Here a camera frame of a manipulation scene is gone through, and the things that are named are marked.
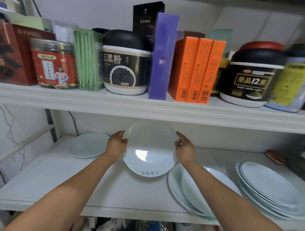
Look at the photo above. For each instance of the dark bottle with yellow label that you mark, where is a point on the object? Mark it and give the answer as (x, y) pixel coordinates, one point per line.
(220, 73)

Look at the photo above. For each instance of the stack of white plates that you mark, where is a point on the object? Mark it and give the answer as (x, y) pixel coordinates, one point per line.
(188, 190)
(266, 188)

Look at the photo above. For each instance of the person's right forearm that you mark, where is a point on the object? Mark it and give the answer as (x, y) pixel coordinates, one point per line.
(221, 202)

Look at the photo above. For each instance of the person's left forearm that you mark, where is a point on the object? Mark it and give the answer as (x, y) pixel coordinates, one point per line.
(71, 190)

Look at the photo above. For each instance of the white box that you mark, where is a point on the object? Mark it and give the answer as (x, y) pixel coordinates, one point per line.
(63, 31)

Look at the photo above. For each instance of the purple box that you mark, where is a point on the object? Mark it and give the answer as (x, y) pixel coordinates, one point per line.
(163, 57)

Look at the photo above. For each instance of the dark red carton box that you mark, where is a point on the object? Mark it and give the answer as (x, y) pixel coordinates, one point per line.
(14, 57)

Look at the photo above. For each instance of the white round plate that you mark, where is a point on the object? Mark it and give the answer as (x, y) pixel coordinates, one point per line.
(150, 145)
(87, 145)

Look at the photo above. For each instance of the person's left hand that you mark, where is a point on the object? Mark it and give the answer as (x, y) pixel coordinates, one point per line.
(114, 147)

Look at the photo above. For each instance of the pale green box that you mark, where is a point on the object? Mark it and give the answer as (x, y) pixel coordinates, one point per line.
(26, 20)

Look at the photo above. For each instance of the person's left thumb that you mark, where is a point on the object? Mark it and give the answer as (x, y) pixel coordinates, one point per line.
(124, 141)

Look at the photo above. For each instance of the jar with red lid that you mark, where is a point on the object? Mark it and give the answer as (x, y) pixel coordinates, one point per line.
(262, 45)

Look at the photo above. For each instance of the jar with yellow-green label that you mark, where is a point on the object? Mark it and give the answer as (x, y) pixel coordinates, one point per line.
(289, 83)

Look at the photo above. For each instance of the person's right hand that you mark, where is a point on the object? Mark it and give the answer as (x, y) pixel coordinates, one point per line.
(186, 150)

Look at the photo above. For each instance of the person's right thumb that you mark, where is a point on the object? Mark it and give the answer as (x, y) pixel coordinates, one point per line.
(177, 143)

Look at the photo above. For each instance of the plastic bags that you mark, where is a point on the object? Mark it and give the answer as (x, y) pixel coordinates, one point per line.
(143, 225)

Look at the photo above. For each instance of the white shelf unit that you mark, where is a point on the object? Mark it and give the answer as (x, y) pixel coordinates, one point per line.
(143, 107)

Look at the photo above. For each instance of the white jar with black lid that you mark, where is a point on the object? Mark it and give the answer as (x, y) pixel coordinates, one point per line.
(125, 64)

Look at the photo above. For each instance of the pale teal box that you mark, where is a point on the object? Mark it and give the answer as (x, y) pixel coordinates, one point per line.
(221, 40)

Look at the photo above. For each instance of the small red packet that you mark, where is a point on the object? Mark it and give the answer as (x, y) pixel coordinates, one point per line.
(276, 156)

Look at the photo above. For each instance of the large black-lidded white jar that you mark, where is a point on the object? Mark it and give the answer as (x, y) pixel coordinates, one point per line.
(250, 78)

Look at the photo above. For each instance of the clear jar with red label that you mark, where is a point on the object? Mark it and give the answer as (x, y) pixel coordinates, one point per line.
(56, 67)

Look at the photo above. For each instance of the pack of green sachets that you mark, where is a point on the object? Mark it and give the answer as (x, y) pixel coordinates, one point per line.
(88, 61)

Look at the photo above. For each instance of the tall black box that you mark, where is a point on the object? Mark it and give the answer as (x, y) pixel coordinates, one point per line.
(144, 21)

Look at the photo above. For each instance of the orange box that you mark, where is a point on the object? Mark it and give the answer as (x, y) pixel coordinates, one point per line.
(199, 71)
(182, 69)
(212, 73)

